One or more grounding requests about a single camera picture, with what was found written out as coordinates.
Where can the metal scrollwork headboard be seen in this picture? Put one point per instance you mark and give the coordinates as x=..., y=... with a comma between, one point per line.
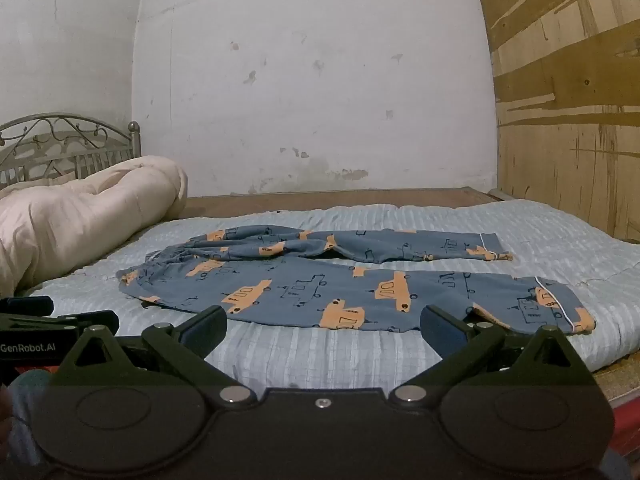
x=65, y=152

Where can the brown wooden bed frame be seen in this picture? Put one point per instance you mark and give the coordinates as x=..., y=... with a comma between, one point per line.
x=325, y=201

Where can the light blue ribbed mattress pad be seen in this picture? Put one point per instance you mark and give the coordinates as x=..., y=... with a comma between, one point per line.
x=310, y=355

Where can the blue car print pants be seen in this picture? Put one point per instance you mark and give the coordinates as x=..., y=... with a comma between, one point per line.
x=300, y=290

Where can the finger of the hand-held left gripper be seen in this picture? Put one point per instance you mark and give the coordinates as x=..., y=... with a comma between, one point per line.
x=90, y=319

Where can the red object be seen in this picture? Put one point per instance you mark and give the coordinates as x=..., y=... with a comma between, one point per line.
x=629, y=425

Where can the person's left forearm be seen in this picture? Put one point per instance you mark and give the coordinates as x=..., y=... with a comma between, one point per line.
x=27, y=410

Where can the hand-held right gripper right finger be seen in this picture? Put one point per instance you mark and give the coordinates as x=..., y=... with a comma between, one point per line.
x=441, y=329

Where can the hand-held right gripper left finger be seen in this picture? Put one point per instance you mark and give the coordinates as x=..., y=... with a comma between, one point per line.
x=206, y=326

